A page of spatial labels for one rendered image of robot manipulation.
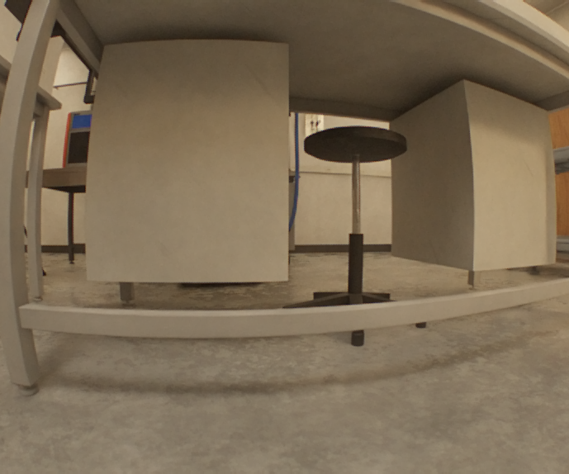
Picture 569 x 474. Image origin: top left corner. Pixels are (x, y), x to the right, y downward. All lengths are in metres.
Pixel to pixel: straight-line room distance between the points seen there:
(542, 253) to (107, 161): 1.44
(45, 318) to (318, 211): 3.61
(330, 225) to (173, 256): 3.34
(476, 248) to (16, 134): 1.18
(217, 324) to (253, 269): 0.27
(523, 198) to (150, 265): 1.19
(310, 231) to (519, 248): 3.04
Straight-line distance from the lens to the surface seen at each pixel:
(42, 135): 1.59
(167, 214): 0.77
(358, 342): 0.89
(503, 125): 1.23
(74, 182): 2.24
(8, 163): 0.65
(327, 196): 4.01
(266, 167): 0.78
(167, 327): 0.54
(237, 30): 0.97
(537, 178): 1.34
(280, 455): 0.50
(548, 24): 1.21
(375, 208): 4.24
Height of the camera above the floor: 0.32
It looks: 2 degrees down
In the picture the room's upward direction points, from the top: straight up
